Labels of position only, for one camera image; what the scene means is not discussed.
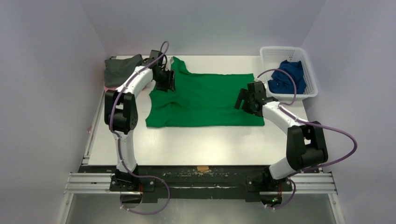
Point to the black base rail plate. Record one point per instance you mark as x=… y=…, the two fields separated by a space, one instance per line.
x=249 y=183

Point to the brown tape piece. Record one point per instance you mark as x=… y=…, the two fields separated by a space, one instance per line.
x=202 y=169

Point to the white plastic basket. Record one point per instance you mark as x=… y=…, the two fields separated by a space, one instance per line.
x=271 y=58

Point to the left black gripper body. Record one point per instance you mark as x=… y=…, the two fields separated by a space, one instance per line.
x=164 y=81

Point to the blue crumpled t-shirt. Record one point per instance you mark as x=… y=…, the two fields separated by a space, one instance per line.
x=282 y=84

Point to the dark grey folded t-shirt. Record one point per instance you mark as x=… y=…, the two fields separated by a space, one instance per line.
x=117 y=71

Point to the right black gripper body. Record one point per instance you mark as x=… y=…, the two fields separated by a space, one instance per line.
x=243 y=101

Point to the green t-shirt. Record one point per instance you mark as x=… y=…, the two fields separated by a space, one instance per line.
x=200 y=100

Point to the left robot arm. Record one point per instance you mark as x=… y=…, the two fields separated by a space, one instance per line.
x=121 y=115

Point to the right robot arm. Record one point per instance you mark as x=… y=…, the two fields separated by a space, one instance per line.
x=305 y=145

